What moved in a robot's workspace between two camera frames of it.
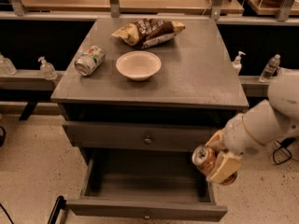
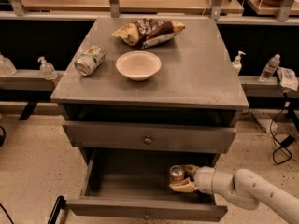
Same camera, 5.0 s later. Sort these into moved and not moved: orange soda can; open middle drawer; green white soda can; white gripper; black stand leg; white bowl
Moved: orange soda can; white gripper
Not moved: white bowl; open middle drawer; green white soda can; black stand leg
